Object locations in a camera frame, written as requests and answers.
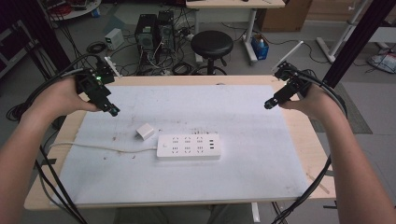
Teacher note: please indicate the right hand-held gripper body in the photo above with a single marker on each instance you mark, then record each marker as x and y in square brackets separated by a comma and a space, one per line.
[294, 85]

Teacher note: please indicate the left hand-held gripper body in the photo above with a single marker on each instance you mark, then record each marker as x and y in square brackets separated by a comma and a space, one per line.
[93, 85]

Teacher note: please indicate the white charger adapter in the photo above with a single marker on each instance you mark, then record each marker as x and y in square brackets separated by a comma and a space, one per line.
[145, 131]

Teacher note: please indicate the white power strip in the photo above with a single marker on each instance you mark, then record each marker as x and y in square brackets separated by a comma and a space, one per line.
[188, 146]

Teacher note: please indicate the person's right hand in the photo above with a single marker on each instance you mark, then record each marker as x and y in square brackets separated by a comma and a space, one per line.
[316, 102]

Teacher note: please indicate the person's left hand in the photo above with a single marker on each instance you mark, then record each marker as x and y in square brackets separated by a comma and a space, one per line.
[60, 96]

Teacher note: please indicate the white power supply box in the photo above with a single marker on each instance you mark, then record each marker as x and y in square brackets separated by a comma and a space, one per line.
[114, 38]

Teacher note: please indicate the blue box with bottle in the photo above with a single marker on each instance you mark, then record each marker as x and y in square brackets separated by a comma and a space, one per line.
[260, 46]

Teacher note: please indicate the black computer tower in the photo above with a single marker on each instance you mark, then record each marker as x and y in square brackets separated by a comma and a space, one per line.
[145, 34]
[166, 31]

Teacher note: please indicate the cardboard box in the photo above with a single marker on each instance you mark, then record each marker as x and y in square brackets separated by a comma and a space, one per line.
[285, 15]

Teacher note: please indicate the white metal stand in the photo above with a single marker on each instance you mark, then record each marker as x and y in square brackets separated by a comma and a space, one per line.
[337, 40]

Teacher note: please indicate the round table with clutter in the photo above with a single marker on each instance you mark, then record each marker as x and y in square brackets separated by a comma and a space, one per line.
[73, 7]

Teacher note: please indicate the grey floor mat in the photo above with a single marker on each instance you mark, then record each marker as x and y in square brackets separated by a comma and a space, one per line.
[358, 112]

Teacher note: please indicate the black round stool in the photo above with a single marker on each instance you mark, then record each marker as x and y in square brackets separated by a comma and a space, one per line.
[211, 43]

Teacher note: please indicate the white desk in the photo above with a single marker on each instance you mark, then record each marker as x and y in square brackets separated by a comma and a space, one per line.
[235, 3]

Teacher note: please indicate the plastic bag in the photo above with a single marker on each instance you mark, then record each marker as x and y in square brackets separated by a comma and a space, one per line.
[383, 62]

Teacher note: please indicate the white table mat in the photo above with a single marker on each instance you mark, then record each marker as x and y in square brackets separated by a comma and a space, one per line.
[202, 180]

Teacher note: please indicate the white table leg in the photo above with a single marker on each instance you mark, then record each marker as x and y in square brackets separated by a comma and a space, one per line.
[255, 213]

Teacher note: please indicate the black metal post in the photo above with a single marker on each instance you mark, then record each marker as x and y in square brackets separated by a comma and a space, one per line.
[358, 40]

